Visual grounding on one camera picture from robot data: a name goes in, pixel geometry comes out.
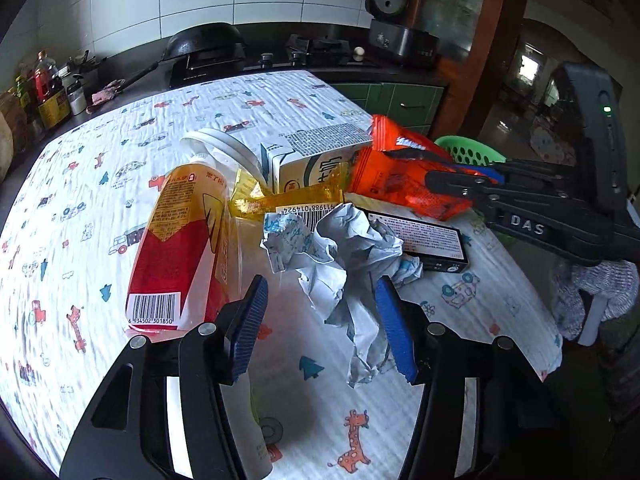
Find animal print tablecloth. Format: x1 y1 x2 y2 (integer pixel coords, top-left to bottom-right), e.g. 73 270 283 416
0 69 563 480

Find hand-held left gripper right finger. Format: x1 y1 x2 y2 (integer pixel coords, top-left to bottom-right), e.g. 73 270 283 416
375 275 566 480

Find black box with white label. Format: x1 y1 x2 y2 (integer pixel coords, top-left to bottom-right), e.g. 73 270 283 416
365 208 472 273

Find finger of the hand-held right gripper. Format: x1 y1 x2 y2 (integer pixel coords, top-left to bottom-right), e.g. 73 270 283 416
425 169 573 211
452 157 576 184

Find brown sack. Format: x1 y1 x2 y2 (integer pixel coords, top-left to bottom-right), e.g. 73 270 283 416
0 110 16 183

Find white beverage carton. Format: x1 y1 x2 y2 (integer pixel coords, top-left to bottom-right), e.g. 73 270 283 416
260 122 373 196

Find yellow plastic wrapper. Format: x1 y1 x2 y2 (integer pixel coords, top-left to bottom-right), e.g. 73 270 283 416
230 162 351 222

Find orange snack bag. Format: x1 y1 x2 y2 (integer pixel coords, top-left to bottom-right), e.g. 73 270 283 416
345 114 488 222

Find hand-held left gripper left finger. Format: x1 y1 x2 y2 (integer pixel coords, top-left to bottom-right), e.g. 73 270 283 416
59 275 271 480

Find red liquid bottle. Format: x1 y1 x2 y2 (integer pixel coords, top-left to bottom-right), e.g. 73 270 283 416
31 51 60 103

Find black gas stove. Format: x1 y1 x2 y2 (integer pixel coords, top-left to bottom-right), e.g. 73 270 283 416
285 34 381 68

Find white jar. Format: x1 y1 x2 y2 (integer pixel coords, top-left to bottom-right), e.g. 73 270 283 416
66 81 87 116

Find black wok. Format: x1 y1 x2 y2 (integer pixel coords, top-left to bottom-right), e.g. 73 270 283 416
117 22 247 92

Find colourful dotted play fence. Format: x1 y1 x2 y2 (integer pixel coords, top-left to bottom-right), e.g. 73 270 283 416
530 125 576 166

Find black induction cooker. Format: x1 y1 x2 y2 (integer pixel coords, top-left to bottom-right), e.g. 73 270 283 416
167 52 246 88

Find yellow label bottle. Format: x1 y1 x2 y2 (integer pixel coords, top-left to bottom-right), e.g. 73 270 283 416
37 91 71 129

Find green kitchen cabinet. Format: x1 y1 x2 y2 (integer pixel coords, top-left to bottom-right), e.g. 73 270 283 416
320 72 446 133

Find black kitchen counter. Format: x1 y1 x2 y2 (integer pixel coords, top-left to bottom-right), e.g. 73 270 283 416
0 22 448 186

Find red yellow drink bottle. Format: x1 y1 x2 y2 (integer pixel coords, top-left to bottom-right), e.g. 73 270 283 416
125 156 236 333

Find green bottle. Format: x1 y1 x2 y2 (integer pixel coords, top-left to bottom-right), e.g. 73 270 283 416
14 75 32 111

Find pink cloth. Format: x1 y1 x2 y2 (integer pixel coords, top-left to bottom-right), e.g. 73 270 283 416
86 79 127 113

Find wooden glass door cabinet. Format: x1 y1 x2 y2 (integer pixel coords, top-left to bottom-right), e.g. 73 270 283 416
395 0 533 141

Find green plastic basket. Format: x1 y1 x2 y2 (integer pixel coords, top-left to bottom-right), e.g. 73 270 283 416
434 135 507 167

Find white paper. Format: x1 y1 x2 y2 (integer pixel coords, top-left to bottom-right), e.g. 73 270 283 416
260 202 425 388

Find grey rice cooker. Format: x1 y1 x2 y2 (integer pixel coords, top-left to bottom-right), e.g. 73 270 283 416
367 0 442 68

